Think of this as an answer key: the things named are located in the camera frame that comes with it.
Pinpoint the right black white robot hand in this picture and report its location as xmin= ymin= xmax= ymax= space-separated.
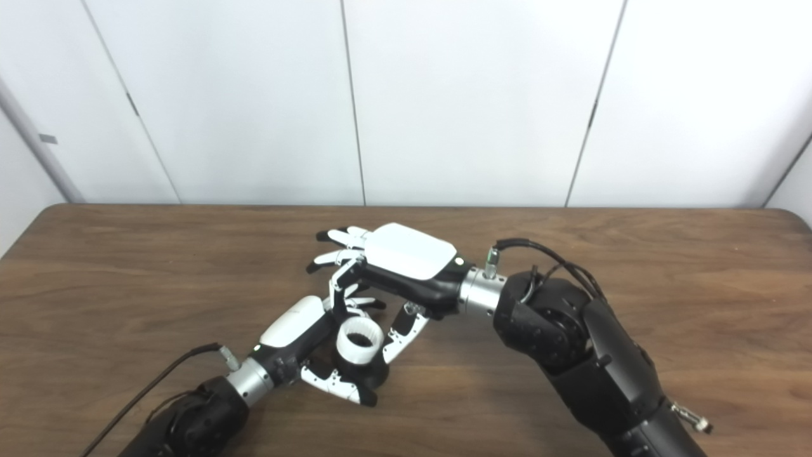
xmin=306 ymin=222 xmax=473 ymax=364

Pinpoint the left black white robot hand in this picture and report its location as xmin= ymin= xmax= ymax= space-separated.
xmin=252 ymin=282 xmax=388 ymax=407

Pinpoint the white ring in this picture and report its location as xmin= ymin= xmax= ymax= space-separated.
xmin=336 ymin=317 xmax=385 ymax=368

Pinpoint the round black part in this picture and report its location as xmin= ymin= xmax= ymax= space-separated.
xmin=311 ymin=343 xmax=391 ymax=391

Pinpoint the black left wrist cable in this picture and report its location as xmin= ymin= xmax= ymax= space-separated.
xmin=79 ymin=343 xmax=242 ymax=457

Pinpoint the grey wall corner post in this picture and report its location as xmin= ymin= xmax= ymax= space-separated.
xmin=0 ymin=76 xmax=86 ymax=204

